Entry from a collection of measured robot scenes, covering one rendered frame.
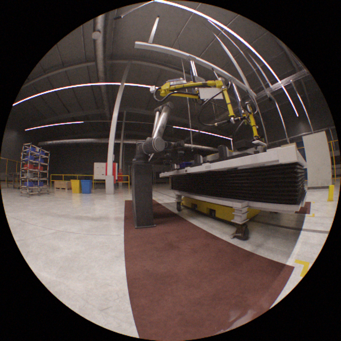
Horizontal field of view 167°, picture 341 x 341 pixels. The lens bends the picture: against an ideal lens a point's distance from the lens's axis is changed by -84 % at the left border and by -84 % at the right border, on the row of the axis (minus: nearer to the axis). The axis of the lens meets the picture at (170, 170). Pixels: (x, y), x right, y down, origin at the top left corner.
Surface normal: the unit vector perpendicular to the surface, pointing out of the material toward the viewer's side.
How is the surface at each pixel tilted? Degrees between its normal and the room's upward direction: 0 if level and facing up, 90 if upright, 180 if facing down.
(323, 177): 90
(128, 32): 175
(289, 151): 90
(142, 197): 90
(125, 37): 175
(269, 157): 90
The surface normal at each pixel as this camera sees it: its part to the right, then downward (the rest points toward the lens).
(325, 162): -0.93, 0.00
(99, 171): 0.47, -0.08
